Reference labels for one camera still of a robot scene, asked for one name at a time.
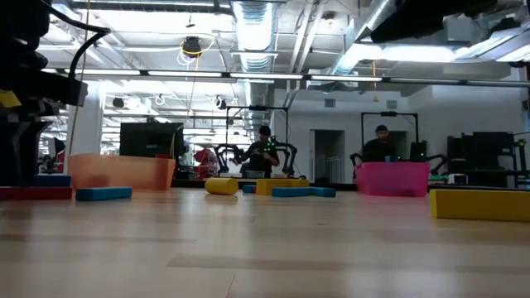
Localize person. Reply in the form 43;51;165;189
356;123;402;164
241;124;282;179

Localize red wooden block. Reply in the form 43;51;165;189
0;185;75;202

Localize red translucent plastic bin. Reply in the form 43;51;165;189
354;161;431;199

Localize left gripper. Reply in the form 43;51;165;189
0;78;89;187

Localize black background monitor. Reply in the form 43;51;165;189
471;131;517;171

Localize orange translucent plastic bin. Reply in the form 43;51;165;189
67;153;177;192

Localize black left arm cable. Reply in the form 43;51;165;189
39;2;112;82

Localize black aluminium table frame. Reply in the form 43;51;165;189
167;176;530;203

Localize long overhead light bar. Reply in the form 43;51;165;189
41;65;530;89

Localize red background object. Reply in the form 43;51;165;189
193;147;219;178

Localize black ceiling cable reel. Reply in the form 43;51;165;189
181;36;205;59

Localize white pillar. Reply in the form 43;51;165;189
65;80;105;156

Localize yellow wooden cylinder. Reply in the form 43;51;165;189
204;176;240;196

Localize black background rig frame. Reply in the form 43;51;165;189
359;110;420;163
224;104;291;167

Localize black background stand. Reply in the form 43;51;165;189
512;137;530;188

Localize long yellow cable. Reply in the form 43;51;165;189
68;0;93;155

